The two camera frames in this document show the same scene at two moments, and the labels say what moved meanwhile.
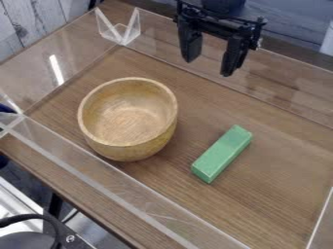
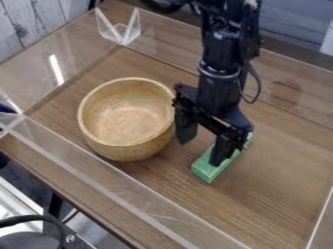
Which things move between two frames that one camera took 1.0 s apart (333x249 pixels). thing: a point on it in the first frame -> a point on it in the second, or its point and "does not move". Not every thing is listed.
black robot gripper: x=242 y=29 -> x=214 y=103
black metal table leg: x=56 y=200 does not move
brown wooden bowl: x=127 y=117 does not move
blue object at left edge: x=5 y=108 does not move
